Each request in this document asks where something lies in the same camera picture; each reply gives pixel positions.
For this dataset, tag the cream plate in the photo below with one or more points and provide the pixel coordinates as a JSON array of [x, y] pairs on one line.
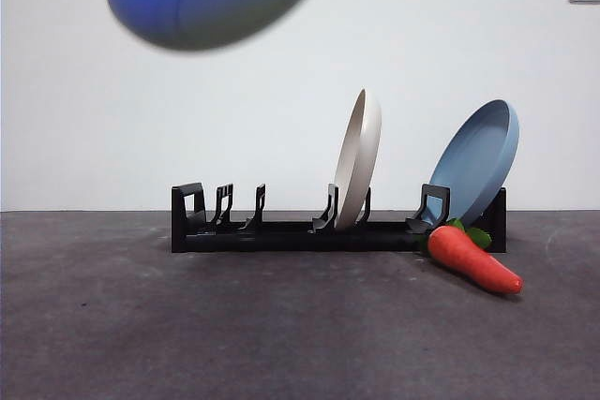
[[358, 161]]

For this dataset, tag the blue plate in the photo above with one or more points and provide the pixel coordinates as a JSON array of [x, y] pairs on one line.
[[473, 166]]

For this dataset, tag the black plate rack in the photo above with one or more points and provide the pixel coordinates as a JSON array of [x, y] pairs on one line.
[[281, 237]]

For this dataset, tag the orange carrot with green leaves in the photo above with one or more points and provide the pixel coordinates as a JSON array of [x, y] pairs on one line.
[[469, 257]]

